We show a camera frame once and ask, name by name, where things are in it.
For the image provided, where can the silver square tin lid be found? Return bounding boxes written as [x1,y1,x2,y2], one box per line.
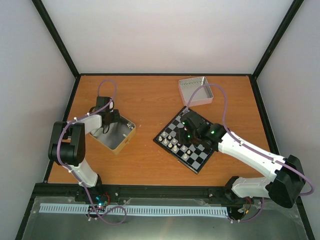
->
[178,76,214,107]

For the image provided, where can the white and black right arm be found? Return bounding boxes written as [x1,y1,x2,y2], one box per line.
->
[177,110,306,208]

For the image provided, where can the black and silver chessboard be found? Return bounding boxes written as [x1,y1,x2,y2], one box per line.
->
[153,107,214,174]

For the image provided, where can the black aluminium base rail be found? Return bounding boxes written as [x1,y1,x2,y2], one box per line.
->
[32,182,301,204]

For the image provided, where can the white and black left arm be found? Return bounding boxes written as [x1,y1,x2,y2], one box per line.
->
[48,96,120,202]

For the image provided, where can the light blue cable duct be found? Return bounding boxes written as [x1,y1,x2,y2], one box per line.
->
[38,203,228,218]

